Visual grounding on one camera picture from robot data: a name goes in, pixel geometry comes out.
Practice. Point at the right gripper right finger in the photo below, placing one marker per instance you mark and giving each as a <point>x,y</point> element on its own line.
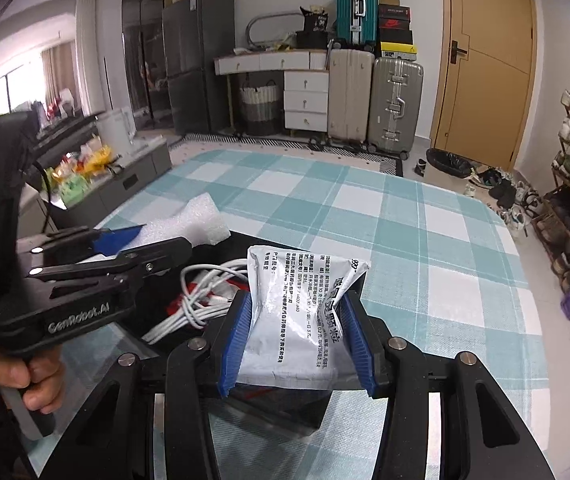
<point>393,369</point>

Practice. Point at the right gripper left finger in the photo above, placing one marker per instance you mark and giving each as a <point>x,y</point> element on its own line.
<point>202,368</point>

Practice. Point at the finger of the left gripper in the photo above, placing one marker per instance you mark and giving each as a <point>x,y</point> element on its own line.
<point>77,244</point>
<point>144,260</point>

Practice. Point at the white foam piece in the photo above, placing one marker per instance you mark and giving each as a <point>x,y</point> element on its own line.
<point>199,222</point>

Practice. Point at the white foil sachet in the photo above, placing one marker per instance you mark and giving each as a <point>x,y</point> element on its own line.
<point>296,339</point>

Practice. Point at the person's left hand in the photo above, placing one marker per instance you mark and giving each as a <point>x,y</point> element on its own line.
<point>42,378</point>

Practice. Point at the grey low cabinet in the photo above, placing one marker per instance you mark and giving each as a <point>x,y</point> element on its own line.
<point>103,196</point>

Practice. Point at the black storage box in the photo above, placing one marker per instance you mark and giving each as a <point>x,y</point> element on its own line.
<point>203,302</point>

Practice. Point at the teal checked tablecloth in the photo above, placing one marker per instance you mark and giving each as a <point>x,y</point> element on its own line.
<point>445,274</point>

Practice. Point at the woven laundry basket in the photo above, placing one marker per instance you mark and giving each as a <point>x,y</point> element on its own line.
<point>261,108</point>

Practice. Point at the black round bin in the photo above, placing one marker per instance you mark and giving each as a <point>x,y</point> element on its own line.
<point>449,163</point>

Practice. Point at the white drawer desk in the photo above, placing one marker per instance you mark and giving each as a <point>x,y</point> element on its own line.
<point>305,82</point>

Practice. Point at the dark grey refrigerator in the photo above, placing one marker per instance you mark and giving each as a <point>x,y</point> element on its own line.
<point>195,34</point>

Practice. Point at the beige suitcase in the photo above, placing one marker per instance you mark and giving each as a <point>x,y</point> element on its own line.
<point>349,79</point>

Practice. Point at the black bag on desk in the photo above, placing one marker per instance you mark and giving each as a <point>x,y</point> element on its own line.
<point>314,34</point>

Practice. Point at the silver aluminium suitcase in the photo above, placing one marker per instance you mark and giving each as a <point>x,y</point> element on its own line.
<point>394,106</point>

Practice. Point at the stack of shoe boxes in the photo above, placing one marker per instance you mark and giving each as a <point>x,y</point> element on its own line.
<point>394,31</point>

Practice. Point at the teal hard suitcase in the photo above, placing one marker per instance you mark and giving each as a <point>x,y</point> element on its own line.
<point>357,24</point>

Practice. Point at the yellow wooden door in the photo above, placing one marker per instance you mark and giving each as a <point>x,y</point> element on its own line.
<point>486,79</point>

